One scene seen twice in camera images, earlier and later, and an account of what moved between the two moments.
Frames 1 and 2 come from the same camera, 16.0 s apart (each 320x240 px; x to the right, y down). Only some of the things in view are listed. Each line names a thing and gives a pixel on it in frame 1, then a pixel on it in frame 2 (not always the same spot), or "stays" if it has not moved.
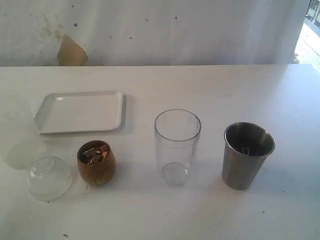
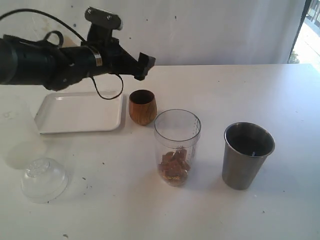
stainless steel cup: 246,147 stays
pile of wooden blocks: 93,155 → 174,166
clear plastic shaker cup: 177,133 stays
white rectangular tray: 65,113 stays
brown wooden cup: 96,163 → 142,106
